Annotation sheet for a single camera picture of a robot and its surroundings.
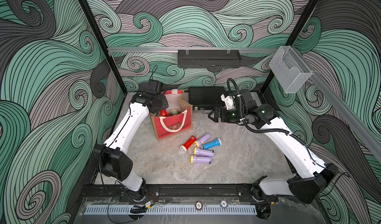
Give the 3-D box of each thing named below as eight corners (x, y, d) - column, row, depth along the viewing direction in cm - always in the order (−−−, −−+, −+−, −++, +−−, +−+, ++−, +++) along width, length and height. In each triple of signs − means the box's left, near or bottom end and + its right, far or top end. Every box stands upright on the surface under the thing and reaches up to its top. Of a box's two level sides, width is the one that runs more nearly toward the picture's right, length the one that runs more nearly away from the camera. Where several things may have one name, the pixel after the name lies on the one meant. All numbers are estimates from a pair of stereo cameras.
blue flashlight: (205, 151, 89) (205, 149, 86) (202, 146, 91) (203, 144, 88) (221, 145, 92) (222, 142, 89) (218, 140, 94) (219, 137, 91)
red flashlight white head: (180, 149, 91) (180, 146, 88) (192, 138, 96) (192, 134, 93) (184, 153, 89) (184, 150, 86) (196, 141, 94) (197, 138, 91)
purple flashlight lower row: (190, 163, 85) (190, 161, 82) (190, 157, 88) (190, 154, 85) (210, 164, 85) (211, 162, 82) (210, 158, 87) (211, 155, 84)
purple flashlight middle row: (193, 154, 88) (193, 151, 85) (193, 149, 90) (193, 146, 87) (213, 156, 87) (214, 154, 84) (213, 151, 89) (214, 149, 86)
